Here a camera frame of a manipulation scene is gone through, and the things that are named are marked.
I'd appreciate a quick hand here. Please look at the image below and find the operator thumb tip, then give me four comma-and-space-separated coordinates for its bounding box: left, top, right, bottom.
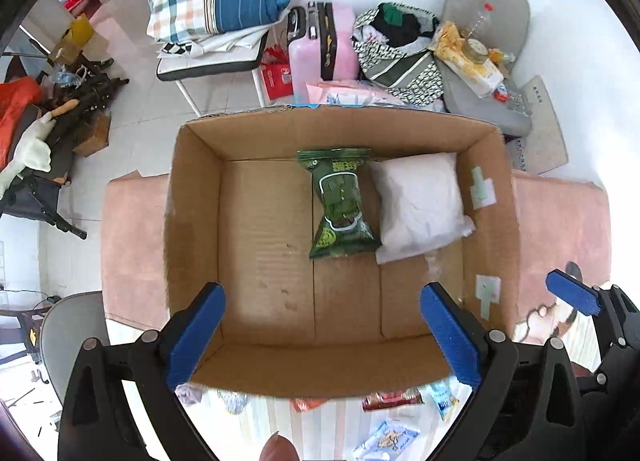
259, 432, 300, 461

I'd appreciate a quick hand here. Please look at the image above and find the orange plastic bag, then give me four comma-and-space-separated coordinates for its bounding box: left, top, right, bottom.
0, 76, 42, 169

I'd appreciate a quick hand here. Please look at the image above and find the mauve towel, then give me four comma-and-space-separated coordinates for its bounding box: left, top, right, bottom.
175, 382, 206, 408

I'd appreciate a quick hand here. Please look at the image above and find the orange snack bag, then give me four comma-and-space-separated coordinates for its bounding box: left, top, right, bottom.
290, 398, 326, 413

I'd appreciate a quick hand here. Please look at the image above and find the small cardboard box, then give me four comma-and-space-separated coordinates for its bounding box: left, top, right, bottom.
74, 111, 111, 158

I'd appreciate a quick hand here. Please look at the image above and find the folding chair with bedding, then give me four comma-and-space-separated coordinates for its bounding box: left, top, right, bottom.
156, 24, 274, 117

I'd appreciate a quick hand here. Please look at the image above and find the grey chair with clutter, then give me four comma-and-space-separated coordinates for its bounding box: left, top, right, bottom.
436, 0, 532, 137

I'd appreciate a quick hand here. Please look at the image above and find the silver sponge with yellow ends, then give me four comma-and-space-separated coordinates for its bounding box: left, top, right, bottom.
217, 389, 250, 415

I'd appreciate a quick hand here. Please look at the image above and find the white plush goose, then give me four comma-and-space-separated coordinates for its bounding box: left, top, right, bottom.
0, 99, 79, 198

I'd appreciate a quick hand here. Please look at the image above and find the dark green snack bag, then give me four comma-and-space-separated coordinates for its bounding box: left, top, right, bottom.
297, 148, 381, 261

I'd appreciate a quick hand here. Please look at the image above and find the light blue tissue pack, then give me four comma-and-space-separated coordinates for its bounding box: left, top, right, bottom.
354, 421, 420, 461

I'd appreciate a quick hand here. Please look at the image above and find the grey office chair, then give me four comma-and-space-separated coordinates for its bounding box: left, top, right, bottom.
40, 291, 110, 403

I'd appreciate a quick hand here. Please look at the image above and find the red paper bag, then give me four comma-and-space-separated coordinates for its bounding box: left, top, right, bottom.
260, 46, 293, 100

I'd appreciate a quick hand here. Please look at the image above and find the white soft pillow pack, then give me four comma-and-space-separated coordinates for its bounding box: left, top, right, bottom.
370, 153, 475, 265

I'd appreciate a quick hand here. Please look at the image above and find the pink rug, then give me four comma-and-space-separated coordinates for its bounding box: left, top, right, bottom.
101, 170, 611, 344

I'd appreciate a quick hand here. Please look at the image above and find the blue narrow snack packet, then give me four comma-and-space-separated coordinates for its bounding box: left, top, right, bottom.
426, 380, 459, 423

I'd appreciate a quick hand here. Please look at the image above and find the pink suitcase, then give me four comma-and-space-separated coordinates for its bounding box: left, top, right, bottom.
286, 2, 359, 103

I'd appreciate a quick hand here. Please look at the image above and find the patterned bag of clothes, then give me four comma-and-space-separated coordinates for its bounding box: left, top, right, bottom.
352, 2, 444, 106

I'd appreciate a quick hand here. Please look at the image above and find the red patterned snack bag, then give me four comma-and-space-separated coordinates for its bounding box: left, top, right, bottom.
361, 389, 423, 412

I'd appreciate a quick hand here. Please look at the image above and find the clear plastic bottle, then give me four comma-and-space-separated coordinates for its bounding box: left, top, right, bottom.
461, 2, 495, 39

